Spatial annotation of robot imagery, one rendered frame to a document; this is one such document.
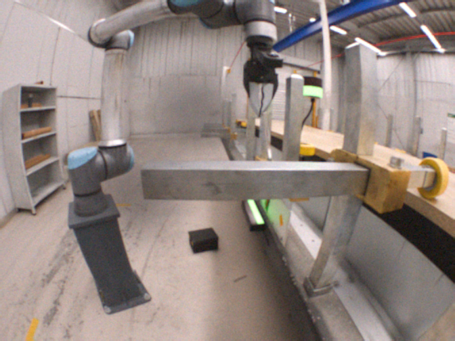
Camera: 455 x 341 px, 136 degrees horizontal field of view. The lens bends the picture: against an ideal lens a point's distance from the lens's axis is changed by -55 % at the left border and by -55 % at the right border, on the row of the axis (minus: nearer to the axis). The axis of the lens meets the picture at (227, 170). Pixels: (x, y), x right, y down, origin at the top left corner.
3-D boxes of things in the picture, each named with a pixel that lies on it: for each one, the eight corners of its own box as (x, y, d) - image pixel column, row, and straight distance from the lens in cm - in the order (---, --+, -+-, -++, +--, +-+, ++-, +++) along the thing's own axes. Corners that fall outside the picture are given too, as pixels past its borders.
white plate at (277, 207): (282, 247, 51) (289, 212, 46) (258, 202, 72) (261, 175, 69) (284, 246, 52) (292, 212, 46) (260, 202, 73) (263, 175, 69)
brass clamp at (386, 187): (376, 215, 24) (388, 170, 22) (321, 176, 33) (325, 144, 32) (403, 208, 29) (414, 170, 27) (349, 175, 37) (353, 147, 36)
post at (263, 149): (256, 199, 80) (263, 72, 74) (254, 195, 83) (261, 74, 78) (265, 199, 81) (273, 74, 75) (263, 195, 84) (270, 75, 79)
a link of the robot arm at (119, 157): (95, 177, 109) (99, 31, 112) (121, 169, 117) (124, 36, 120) (110, 185, 96) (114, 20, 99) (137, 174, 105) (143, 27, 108)
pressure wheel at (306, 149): (308, 176, 75) (312, 145, 73) (288, 172, 77) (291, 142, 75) (313, 172, 83) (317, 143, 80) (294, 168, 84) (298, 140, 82)
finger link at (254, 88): (254, 116, 57) (256, 84, 58) (260, 117, 51) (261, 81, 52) (244, 116, 57) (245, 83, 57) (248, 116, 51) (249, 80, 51)
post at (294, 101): (273, 247, 62) (290, 73, 50) (269, 241, 64) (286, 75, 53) (284, 246, 63) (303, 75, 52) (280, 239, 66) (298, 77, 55)
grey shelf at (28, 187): (17, 212, 311) (2, 92, 299) (47, 188, 366) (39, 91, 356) (34, 215, 277) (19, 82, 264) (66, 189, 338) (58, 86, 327)
